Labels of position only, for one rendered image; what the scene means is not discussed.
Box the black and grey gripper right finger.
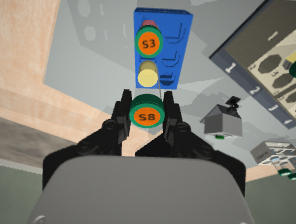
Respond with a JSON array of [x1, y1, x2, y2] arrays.
[[162, 91, 246, 198]]

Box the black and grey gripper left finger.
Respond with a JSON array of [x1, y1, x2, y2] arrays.
[[42, 89, 132, 191]]

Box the blue tube rack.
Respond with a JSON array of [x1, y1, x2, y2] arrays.
[[134, 7, 193, 90]]

